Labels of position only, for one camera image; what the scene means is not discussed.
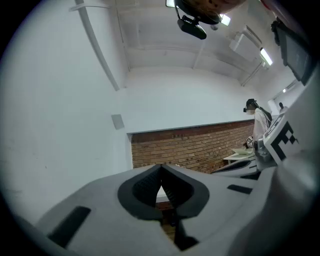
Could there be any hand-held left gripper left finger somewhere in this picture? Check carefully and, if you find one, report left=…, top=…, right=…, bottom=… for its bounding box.
left=34, top=164, right=181, bottom=256

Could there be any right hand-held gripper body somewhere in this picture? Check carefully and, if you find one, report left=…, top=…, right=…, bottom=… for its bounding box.
left=224, top=72, right=320, bottom=256

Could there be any pale flat board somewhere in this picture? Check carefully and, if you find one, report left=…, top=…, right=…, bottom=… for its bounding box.
left=230, top=147, right=254, bottom=155

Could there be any black head camera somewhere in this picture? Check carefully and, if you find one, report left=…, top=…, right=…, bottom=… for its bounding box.
left=176, top=14, right=208, bottom=41

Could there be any white wall pipe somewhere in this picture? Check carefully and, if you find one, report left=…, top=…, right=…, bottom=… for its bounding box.
left=68, top=0, right=121, bottom=92

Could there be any white side table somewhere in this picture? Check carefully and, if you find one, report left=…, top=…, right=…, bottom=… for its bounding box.
left=223, top=146, right=256, bottom=166

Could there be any white air conditioner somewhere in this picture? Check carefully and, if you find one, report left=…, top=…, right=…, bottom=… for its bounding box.
left=228, top=24, right=264, bottom=63

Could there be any gray wall panel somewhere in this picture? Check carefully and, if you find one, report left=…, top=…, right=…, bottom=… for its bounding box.
left=110, top=113, right=125, bottom=130

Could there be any black phone with screen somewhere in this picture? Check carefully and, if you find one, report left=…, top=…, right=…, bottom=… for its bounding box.
left=270, top=17, right=315, bottom=86

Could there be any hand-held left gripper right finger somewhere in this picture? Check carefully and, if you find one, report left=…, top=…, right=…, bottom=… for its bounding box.
left=161, top=164, right=261, bottom=256

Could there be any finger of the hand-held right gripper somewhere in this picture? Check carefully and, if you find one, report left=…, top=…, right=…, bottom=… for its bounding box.
left=239, top=165, right=260, bottom=181
left=211, top=159, right=256, bottom=175

